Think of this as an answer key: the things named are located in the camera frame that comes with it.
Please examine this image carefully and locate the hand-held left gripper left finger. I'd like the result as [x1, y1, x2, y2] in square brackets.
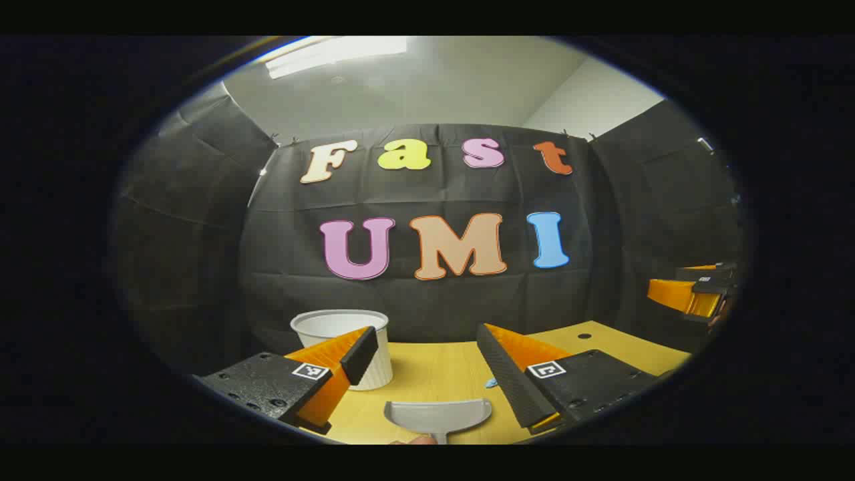
[192, 325, 379, 436]

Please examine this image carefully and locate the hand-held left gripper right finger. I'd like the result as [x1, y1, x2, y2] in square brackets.
[476, 323, 662, 436]

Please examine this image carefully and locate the white ribbed garbage bin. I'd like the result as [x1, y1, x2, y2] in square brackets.
[290, 309, 393, 391]

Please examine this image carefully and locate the wooden desktop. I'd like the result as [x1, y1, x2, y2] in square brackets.
[301, 321, 692, 445]

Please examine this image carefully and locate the grey plastic dustpan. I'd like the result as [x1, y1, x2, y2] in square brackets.
[383, 399, 493, 445]

